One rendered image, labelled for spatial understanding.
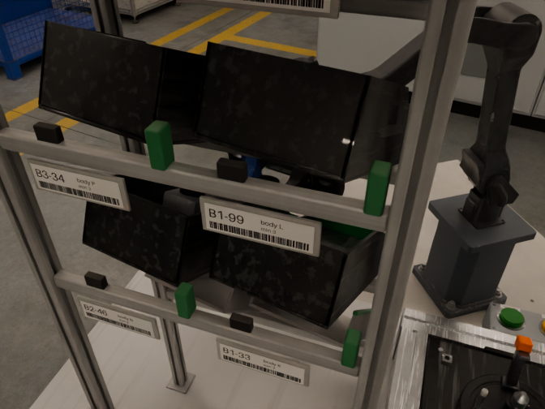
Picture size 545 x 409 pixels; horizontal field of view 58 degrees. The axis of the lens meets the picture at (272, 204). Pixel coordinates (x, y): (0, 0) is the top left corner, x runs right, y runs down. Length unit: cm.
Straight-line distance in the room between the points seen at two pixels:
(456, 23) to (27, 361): 211
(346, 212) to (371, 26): 347
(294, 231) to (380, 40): 347
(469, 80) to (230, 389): 309
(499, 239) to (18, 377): 179
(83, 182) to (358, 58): 354
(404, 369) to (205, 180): 60
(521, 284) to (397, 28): 272
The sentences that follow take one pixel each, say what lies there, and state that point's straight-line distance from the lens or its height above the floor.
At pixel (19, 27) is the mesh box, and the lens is 465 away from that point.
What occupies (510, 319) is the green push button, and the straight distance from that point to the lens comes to 98.
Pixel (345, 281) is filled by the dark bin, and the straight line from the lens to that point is 45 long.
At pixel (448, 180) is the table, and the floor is 86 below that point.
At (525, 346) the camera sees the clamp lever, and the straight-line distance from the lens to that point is 82.
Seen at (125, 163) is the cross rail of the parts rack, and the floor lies 147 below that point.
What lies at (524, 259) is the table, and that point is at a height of 86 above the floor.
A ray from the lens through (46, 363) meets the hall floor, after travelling 219.
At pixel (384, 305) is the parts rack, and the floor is 139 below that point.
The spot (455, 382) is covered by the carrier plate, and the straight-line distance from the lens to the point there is 86.
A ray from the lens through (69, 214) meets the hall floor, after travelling 285.
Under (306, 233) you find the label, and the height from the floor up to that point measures 145.
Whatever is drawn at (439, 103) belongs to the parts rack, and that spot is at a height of 155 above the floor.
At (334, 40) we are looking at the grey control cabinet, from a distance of 389.
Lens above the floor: 166
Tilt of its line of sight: 38 degrees down
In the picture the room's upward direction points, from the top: straight up
